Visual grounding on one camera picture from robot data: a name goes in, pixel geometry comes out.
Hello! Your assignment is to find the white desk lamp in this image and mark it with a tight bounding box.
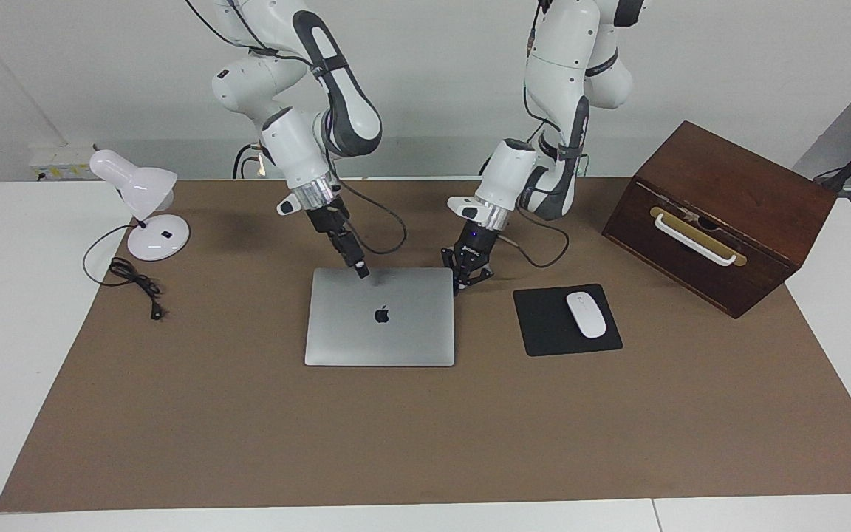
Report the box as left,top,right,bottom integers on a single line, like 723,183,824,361
89,149,191,262

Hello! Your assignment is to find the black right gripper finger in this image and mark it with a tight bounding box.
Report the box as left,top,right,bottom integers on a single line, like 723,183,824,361
332,236,359,271
344,228,372,280

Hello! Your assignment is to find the black lamp power cable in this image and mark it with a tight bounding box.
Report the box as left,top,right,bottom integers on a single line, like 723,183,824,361
83,224,166,321

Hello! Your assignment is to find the brown table mat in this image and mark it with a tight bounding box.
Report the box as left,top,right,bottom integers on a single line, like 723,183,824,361
0,177,851,513

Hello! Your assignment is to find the white box handle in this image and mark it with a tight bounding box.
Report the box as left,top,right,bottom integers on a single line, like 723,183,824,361
653,213,738,267

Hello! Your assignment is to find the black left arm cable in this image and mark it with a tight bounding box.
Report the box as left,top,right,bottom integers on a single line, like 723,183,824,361
503,0,570,268

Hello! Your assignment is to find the black mouse pad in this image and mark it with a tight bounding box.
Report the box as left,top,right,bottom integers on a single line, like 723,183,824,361
513,284,623,358

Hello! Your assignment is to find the white power strip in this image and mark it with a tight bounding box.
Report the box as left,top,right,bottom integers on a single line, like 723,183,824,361
30,144,98,182

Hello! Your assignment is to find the silver laptop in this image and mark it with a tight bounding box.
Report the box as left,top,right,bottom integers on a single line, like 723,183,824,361
304,267,456,368

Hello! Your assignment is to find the dark brown wooden box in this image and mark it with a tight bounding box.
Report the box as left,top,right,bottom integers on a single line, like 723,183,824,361
601,120,838,319

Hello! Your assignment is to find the white computer mouse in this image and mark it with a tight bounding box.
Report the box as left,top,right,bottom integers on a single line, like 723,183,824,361
566,292,608,339

